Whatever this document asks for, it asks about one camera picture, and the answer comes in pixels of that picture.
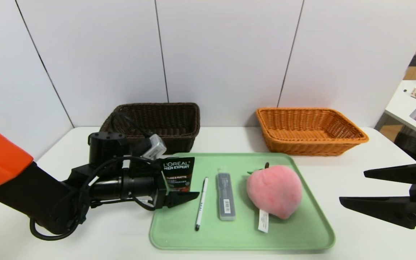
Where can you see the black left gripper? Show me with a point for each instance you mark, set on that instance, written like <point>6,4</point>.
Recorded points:
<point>162,191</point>

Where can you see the white pen with black tip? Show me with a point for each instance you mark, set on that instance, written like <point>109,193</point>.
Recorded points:
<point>201,202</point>

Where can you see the black face wash tube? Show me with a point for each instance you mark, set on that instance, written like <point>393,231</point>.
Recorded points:
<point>179,167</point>

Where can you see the grey pencil lead case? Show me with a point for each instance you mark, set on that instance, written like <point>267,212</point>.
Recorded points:
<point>226,196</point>

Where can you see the pink plush peach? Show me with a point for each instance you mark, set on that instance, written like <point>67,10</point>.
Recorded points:
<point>273,191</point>

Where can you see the dark brown wicker basket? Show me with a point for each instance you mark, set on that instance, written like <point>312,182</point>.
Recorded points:
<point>164,121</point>

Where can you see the orange wicker basket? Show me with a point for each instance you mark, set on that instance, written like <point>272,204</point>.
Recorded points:
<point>309,133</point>

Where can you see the light green plastic tray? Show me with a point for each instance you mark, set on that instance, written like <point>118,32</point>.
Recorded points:
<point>244,234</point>

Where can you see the white side table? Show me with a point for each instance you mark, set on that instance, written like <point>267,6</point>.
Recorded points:
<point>403,104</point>

